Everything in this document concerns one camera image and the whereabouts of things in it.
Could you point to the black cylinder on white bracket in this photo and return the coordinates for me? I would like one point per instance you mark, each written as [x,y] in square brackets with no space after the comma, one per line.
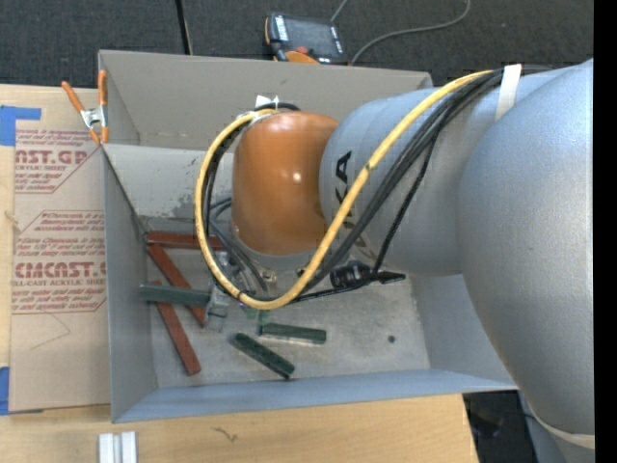
[349,276]

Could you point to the brown cardboard board red print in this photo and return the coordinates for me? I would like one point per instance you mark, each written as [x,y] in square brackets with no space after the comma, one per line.
[58,345]

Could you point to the grey metal bin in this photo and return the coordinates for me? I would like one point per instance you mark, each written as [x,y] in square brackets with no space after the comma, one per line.
[366,321]

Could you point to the red-brown flat block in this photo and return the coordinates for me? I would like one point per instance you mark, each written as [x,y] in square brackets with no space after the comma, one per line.
[173,240]
[176,278]
[180,340]

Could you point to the dark green flat block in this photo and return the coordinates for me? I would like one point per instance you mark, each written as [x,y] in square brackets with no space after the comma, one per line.
[173,295]
[262,355]
[291,333]

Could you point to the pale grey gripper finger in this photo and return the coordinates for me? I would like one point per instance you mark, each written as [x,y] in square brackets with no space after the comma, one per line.
[220,301]
[215,321]

